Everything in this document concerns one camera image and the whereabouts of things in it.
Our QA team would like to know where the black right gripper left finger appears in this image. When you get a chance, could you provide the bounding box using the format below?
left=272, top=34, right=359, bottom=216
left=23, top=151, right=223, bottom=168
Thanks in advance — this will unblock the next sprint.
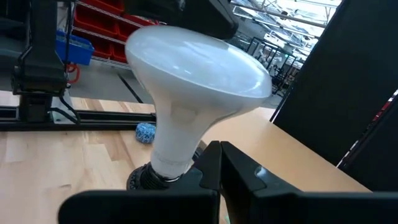
left=57, top=140, right=222, bottom=224

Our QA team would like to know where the round wooden lamp base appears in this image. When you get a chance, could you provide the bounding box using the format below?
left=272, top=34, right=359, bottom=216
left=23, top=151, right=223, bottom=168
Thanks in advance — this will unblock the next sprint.
left=126, top=161, right=184, bottom=191

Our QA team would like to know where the black partition panel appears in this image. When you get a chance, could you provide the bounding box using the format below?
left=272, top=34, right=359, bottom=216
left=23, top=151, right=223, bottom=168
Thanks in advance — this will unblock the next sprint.
left=337, top=90, right=398, bottom=192
left=269, top=0, right=398, bottom=167

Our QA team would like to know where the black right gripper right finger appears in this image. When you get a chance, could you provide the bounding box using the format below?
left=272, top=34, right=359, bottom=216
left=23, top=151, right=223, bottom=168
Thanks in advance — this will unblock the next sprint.
left=219, top=141, right=398, bottom=224

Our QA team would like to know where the light wooden desk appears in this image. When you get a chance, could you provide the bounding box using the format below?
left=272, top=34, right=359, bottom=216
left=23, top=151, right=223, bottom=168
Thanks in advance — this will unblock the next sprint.
left=198, top=106, right=373, bottom=194

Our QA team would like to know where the white flood light bulb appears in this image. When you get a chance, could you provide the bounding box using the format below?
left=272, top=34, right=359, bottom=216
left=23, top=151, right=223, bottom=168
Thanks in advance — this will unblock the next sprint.
left=124, top=25, right=273, bottom=180

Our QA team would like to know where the blue patterned ball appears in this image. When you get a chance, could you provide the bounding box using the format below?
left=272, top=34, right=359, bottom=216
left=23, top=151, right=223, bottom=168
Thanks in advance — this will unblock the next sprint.
left=135, top=122, right=157, bottom=144

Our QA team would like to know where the blue storage bin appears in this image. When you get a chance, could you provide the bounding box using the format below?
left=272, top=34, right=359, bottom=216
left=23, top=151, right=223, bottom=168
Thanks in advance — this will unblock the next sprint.
left=55, top=29, right=95, bottom=67

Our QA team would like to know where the shelf with red bins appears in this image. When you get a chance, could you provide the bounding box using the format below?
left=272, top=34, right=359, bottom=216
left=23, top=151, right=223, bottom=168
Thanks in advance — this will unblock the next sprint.
left=73, top=0, right=160, bottom=65

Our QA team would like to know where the black aluminium table frame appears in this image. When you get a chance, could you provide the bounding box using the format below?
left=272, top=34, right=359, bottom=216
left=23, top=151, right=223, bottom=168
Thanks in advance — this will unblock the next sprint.
left=0, top=105, right=157, bottom=132

